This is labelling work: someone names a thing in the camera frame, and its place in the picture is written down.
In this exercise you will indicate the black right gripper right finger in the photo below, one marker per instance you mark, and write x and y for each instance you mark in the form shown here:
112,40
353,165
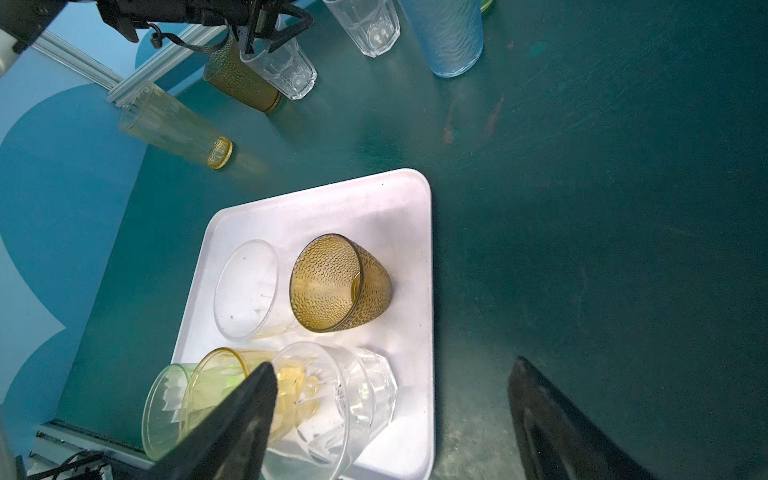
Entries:
555,439

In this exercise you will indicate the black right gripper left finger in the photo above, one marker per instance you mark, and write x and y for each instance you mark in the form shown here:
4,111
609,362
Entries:
232,440

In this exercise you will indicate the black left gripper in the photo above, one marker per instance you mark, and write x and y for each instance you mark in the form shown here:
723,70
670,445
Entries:
254,17

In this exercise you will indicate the small green cup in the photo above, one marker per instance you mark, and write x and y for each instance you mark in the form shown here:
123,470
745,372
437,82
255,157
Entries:
160,425

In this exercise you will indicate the clear faceted glass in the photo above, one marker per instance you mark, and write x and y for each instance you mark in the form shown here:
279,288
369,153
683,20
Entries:
251,299
332,403
288,68
373,25

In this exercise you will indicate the brown amber short cup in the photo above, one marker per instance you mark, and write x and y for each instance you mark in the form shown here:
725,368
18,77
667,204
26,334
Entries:
337,285

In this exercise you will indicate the lilac plastic tray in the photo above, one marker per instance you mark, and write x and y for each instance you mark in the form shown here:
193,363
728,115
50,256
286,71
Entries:
390,215

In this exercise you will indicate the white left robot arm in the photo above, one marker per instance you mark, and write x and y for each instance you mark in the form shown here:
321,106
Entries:
25,21

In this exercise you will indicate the dark olive cup back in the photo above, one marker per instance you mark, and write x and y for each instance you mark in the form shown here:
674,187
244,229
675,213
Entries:
226,72

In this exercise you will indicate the tall yellow plastic cup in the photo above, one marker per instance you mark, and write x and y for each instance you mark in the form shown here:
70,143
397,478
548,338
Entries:
154,116

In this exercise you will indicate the tall pale blue cup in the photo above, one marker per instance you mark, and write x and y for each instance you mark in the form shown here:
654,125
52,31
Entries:
449,32

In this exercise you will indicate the aluminium front rail base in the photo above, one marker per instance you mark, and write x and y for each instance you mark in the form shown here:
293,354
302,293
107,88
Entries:
63,451

